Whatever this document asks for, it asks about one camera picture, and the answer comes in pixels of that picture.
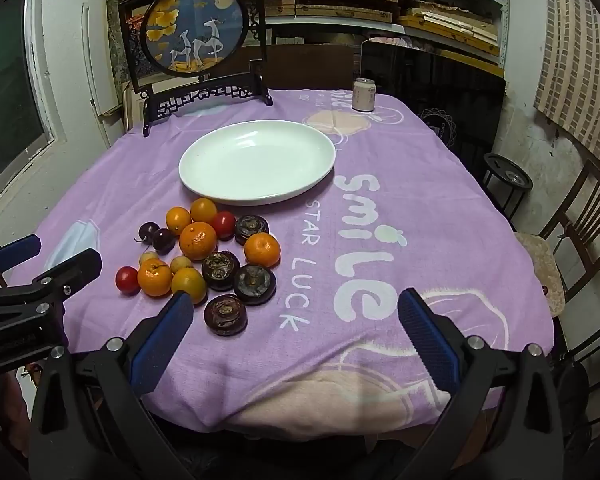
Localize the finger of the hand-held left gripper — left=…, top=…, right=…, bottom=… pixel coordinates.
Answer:
left=0, top=234, right=42, bottom=288
left=0, top=248, right=104, bottom=328

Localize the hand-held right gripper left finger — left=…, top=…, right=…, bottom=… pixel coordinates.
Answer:
left=28, top=290, right=196, bottom=480

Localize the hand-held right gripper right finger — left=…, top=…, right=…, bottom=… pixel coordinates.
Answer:
left=397, top=287, right=566, bottom=480

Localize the red cherry tomato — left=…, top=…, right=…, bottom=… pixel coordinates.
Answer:
left=211, top=211, right=237, bottom=240
left=115, top=266, right=140, bottom=296

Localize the yellow cherry tomato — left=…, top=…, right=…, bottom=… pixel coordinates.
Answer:
left=171, top=267, right=209, bottom=305
left=165, top=207, right=192, bottom=233
left=190, top=197, right=218, bottom=224

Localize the large mandarin orange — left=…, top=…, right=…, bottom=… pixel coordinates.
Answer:
left=179, top=221, right=218, bottom=261

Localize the white plate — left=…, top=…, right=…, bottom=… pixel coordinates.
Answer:
left=178, top=119, right=337, bottom=206

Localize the beige chair cushion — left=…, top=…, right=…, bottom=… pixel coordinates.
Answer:
left=514, top=232, right=566, bottom=317

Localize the window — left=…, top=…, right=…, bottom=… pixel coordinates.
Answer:
left=0, top=0, right=56, bottom=211

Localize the purple printed tablecloth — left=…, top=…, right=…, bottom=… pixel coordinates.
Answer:
left=2, top=87, right=556, bottom=433

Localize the black round stand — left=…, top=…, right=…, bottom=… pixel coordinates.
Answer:
left=481, top=152, right=534, bottom=221

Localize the wooden chair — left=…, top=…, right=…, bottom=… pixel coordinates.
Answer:
left=515, top=157, right=600, bottom=361

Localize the white leaning board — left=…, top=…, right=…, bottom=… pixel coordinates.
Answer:
left=81, top=1, right=131, bottom=121

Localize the pale drink can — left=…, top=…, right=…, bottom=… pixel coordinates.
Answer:
left=351, top=78, right=377, bottom=113

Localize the round deer picture screen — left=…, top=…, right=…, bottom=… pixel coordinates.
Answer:
left=117, top=0, right=274, bottom=138

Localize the checked curtain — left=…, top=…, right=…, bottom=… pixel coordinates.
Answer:
left=532, top=0, right=600, bottom=148

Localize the white metal shelf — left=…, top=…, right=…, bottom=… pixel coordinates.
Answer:
left=265, top=0, right=510, bottom=66

